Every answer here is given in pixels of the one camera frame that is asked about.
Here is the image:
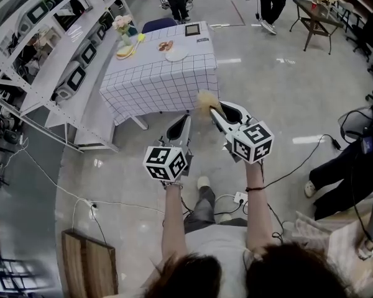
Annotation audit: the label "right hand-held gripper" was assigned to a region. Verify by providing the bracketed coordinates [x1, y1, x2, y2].
[210, 101, 275, 166]

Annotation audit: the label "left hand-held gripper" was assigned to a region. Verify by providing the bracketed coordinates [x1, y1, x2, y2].
[142, 114, 194, 183]

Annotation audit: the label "slice of toast bread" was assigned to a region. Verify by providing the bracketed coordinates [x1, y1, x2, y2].
[196, 89, 221, 122]

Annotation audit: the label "large white plate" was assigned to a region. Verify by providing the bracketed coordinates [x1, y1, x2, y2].
[165, 45, 189, 62]

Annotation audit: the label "person's left forearm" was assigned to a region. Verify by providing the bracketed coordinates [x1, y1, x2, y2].
[161, 183, 187, 260]

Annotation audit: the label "person's right forearm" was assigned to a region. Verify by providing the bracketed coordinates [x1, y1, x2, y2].
[244, 161, 274, 251]

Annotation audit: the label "checked white tablecloth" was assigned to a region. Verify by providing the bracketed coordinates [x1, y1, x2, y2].
[99, 20, 220, 127]

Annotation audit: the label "person's gray trousers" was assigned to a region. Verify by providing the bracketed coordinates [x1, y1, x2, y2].
[183, 184, 248, 234]

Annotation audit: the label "yellow dish brush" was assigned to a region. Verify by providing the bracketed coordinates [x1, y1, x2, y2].
[133, 33, 145, 53]

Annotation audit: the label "blue chair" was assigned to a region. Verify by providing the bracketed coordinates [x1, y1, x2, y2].
[142, 17, 178, 34]

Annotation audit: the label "white appliance with black screen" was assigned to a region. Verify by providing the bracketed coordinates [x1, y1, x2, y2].
[77, 40, 98, 68]
[54, 61, 87, 101]
[17, 1, 50, 34]
[94, 25, 108, 42]

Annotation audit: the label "pink flower bouquet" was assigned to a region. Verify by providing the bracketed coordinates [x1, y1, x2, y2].
[112, 14, 134, 37]

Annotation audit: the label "person's white shirt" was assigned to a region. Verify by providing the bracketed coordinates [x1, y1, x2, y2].
[102, 225, 268, 298]

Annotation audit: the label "brown metal side table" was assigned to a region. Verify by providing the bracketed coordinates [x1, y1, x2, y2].
[290, 0, 344, 55]

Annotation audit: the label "white metal shelf rack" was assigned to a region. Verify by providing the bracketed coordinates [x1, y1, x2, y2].
[0, 0, 134, 153]

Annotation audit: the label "beige cloth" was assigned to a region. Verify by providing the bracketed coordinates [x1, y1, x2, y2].
[293, 209, 373, 291]

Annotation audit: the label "white chair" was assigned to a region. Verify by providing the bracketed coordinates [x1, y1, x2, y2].
[338, 1, 363, 34]

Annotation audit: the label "black office chair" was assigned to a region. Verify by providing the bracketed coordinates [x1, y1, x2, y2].
[352, 11, 373, 61]

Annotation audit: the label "wooden board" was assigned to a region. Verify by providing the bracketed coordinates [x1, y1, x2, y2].
[61, 230, 118, 298]

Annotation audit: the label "dark picture frame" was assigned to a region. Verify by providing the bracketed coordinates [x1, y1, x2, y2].
[185, 23, 201, 37]

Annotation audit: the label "black cable with adaptor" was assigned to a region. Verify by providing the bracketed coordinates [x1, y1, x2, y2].
[264, 133, 343, 189]

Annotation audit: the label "white cable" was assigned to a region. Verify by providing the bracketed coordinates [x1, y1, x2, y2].
[6, 138, 165, 229]

